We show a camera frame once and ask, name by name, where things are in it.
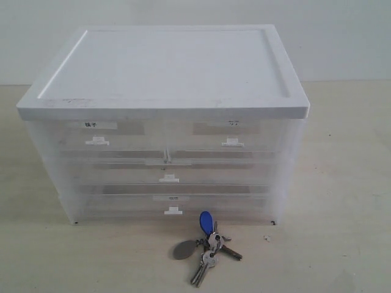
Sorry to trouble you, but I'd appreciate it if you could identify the key bunch with blue tag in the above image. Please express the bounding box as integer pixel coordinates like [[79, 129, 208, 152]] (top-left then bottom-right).
[[172, 211, 243, 288]]

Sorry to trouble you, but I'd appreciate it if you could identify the white plastic drawer cabinet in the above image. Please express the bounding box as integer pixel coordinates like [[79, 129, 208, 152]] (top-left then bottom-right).
[[16, 25, 310, 224]]

